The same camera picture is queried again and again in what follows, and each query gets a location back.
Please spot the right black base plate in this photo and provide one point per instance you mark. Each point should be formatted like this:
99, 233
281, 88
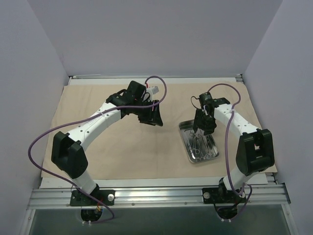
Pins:
215, 196

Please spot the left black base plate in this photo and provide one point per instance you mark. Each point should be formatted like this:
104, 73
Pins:
106, 196

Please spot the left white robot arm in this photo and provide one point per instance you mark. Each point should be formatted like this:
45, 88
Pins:
68, 149

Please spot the beige cloth surgical wrap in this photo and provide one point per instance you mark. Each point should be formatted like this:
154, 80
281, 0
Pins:
129, 149

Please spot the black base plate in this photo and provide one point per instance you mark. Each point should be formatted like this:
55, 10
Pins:
215, 196
106, 196

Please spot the metal instrument tray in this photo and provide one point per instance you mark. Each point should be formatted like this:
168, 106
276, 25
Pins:
184, 129

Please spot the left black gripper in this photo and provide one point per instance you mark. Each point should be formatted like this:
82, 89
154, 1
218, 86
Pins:
147, 115

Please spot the steel hemostat forceps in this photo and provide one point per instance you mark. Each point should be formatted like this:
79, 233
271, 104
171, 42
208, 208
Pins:
197, 148

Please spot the steel surgical scissors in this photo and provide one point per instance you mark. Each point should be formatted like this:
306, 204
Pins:
191, 144

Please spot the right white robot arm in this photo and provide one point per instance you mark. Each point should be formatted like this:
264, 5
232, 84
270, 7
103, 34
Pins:
255, 146

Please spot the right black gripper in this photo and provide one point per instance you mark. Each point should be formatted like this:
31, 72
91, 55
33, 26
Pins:
204, 120

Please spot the aluminium front rail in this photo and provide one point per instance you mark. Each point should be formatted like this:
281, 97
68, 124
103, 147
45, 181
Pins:
165, 197

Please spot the steel needle holder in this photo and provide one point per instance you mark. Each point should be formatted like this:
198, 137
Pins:
207, 143

